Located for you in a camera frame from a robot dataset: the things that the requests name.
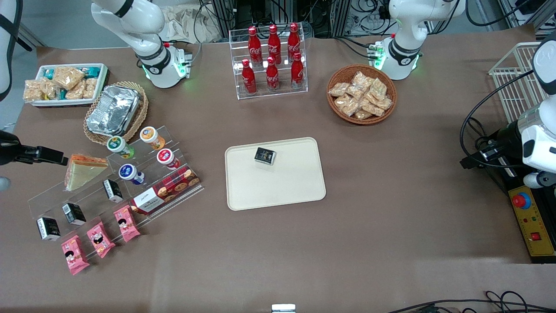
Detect beige crumpled cloth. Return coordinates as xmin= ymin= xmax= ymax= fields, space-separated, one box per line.
xmin=163 ymin=5 xmax=222 ymax=44

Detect yellow control box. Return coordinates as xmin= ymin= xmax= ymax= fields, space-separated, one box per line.
xmin=508 ymin=185 xmax=556 ymax=258

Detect large rice cracker packet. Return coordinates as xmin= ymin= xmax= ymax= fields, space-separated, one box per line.
xmin=53 ymin=66 xmax=86 ymax=90

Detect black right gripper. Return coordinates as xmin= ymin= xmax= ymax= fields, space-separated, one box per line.
xmin=0 ymin=130 xmax=69 ymax=166

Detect triangle sandwich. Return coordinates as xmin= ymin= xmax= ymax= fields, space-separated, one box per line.
xmin=64 ymin=153 xmax=109 ymax=192

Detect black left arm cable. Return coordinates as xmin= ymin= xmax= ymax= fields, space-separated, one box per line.
xmin=460 ymin=70 xmax=539 ymax=169

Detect clear acrylic tiered stand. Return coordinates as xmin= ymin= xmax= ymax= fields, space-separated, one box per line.
xmin=27 ymin=125 xmax=205 ymax=261

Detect red lid drink cup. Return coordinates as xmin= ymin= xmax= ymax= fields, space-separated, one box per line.
xmin=156 ymin=148 xmax=180 ymax=170

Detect green lid drink cup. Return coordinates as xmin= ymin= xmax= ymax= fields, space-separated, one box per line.
xmin=107 ymin=136 xmax=135 ymax=160

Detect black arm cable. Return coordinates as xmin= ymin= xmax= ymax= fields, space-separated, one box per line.
xmin=0 ymin=0 xmax=23 ymax=101
xmin=460 ymin=70 xmax=539 ymax=169

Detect round brown wicker basket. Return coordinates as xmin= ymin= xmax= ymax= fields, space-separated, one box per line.
xmin=327 ymin=64 xmax=397 ymax=126

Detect red cola bottle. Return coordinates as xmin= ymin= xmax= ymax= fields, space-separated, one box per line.
xmin=268 ymin=24 xmax=281 ymax=65
xmin=248 ymin=26 xmax=262 ymax=67
xmin=291 ymin=52 xmax=304 ymax=90
xmin=242 ymin=59 xmax=257 ymax=95
xmin=266 ymin=57 xmax=280 ymax=93
xmin=288 ymin=23 xmax=301 ymax=61

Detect silver foil container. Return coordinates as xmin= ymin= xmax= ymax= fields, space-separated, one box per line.
xmin=86 ymin=85 xmax=140 ymax=136

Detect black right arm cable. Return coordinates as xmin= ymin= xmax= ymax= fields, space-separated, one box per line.
xmin=0 ymin=0 xmax=23 ymax=101

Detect beige plastic tray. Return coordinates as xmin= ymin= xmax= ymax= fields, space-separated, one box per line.
xmin=225 ymin=137 xmax=327 ymax=211

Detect black floor cables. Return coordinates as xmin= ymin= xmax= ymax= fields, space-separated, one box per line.
xmin=387 ymin=290 xmax=556 ymax=313

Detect blue lid drink cup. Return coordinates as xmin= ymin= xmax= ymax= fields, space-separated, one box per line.
xmin=119 ymin=164 xmax=145 ymax=186

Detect clear acrylic bottle rack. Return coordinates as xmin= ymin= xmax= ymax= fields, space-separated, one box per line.
xmin=229 ymin=23 xmax=308 ymax=100

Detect white wire basket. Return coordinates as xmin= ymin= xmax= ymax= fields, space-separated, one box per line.
xmin=489 ymin=42 xmax=549 ymax=124

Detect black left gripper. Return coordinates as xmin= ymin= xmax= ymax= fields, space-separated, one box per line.
xmin=460 ymin=121 xmax=523 ymax=170

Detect pink snack packet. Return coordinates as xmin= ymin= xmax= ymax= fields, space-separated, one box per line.
xmin=61 ymin=235 xmax=90 ymax=276
xmin=113 ymin=205 xmax=141 ymax=243
xmin=86 ymin=221 xmax=116 ymax=259

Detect orange lid drink cup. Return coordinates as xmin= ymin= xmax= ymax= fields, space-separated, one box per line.
xmin=139 ymin=126 xmax=166 ymax=151

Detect foil container in basket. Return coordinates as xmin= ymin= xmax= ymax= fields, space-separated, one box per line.
xmin=83 ymin=81 xmax=149 ymax=146

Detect red tartan cookie box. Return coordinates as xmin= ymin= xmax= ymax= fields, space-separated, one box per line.
xmin=130 ymin=165 xmax=201 ymax=215

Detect black base power cable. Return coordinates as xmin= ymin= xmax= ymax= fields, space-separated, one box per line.
xmin=334 ymin=37 xmax=378 ymax=59

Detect aluminium frame rack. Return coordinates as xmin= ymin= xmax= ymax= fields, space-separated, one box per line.
xmin=208 ymin=0 xmax=391 ymax=39

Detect white rectangular dish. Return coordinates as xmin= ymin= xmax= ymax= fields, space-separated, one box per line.
xmin=27 ymin=63 xmax=109 ymax=107

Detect small black snack box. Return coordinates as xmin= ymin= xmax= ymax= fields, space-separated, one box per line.
xmin=62 ymin=203 xmax=86 ymax=226
xmin=254 ymin=147 xmax=277 ymax=166
xmin=103 ymin=179 xmax=124 ymax=203
xmin=36 ymin=217 xmax=61 ymax=241

